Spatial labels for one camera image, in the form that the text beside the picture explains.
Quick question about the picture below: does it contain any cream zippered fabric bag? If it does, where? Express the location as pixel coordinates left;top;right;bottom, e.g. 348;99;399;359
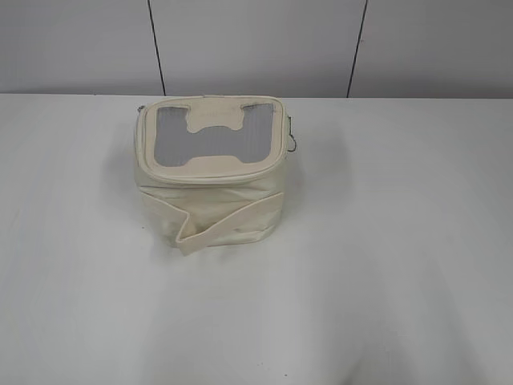
134;95;289;255

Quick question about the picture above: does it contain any silver side zipper pull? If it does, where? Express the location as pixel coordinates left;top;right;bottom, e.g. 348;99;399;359
287;116;297;153

